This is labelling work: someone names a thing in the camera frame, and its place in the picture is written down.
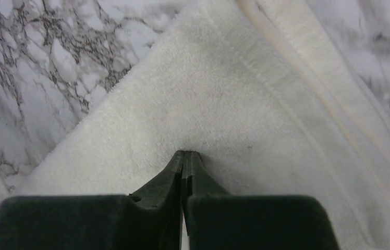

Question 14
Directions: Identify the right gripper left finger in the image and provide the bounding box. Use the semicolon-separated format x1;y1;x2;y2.
0;151;185;249

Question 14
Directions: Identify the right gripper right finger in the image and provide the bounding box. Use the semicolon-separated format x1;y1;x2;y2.
181;151;339;249

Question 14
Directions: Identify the white towel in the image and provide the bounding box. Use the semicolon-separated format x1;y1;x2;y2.
17;1;390;249

